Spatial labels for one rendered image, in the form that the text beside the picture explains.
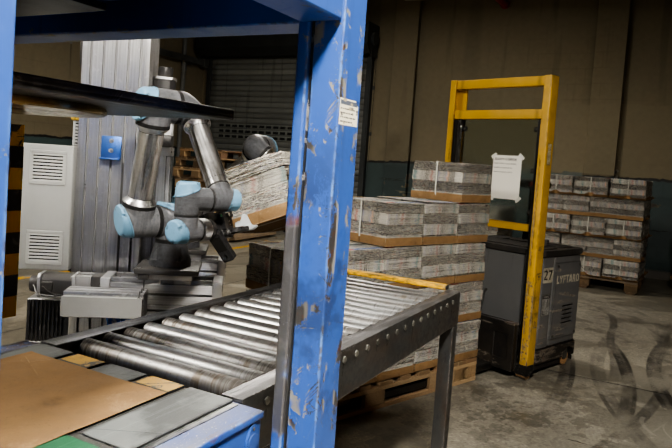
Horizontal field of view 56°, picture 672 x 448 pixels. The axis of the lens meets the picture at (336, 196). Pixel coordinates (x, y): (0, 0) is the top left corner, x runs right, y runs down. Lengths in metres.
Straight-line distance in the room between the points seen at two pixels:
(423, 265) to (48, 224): 1.88
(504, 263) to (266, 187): 2.39
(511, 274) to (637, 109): 5.58
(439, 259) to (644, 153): 6.23
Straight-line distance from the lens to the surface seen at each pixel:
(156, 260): 2.38
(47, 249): 2.60
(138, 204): 2.29
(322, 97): 0.97
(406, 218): 3.29
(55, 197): 2.57
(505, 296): 4.31
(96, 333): 1.62
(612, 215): 7.84
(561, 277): 4.38
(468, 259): 3.76
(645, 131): 9.49
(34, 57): 9.99
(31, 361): 1.44
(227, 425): 1.13
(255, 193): 2.24
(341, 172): 0.98
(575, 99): 9.61
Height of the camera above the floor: 1.24
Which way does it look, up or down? 3 degrees down
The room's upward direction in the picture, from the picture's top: 4 degrees clockwise
